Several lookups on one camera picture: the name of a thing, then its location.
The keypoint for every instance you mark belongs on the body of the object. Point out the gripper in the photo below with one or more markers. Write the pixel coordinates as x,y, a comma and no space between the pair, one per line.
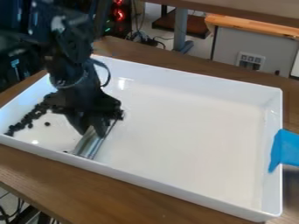
87,99

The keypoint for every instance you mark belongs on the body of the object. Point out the silver tool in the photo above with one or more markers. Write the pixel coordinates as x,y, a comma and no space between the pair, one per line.
88,145

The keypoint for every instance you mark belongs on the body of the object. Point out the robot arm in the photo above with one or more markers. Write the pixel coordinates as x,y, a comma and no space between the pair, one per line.
72,38

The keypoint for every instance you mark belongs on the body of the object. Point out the pile of black bits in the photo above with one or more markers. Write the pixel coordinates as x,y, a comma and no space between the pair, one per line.
24,119

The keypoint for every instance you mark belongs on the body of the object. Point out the white tray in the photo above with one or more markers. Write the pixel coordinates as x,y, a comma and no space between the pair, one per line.
187,128

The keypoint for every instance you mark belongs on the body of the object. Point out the black computer tower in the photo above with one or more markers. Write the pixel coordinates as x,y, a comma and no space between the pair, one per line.
118,17

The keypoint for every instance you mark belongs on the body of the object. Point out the grey table leg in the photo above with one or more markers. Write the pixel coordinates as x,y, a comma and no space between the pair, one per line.
181,29

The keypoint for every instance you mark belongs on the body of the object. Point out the grey cabinet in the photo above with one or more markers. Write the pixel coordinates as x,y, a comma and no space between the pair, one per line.
249,49

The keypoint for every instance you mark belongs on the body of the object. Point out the blue tool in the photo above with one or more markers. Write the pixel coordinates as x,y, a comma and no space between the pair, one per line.
286,148

